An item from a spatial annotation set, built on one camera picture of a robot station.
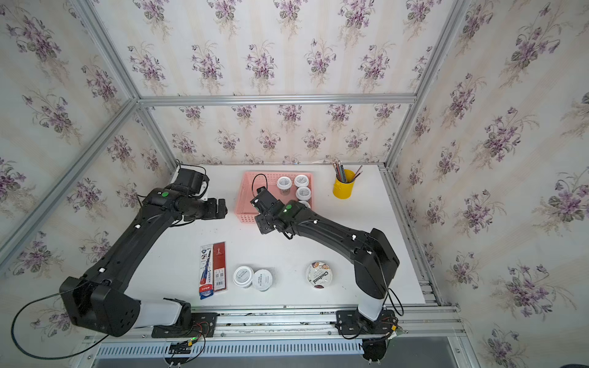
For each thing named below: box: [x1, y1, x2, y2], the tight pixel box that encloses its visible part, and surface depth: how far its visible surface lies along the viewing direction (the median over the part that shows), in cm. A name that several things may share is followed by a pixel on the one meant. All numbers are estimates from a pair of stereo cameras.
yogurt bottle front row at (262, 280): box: [252, 269, 274, 292], surface depth 79 cm
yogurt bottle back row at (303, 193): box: [295, 186, 312, 201], surface depth 102 cm
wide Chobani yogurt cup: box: [306, 261, 333, 290], surface depth 81 cm
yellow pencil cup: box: [332, 168, 357, 200], surface depth 104 cm
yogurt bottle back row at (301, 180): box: [293, 174, 310, 188], surface depth 106 cm
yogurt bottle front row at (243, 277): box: [232, 265, 254, 289], surface depth 79 cm
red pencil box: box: [213, 241, 227, 293], surface depth 86 cm
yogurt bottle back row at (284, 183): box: [276, 176, 293, 196], surface depth 106 cm
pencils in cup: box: [332, 160, 363, 184], surface depth 103 cm
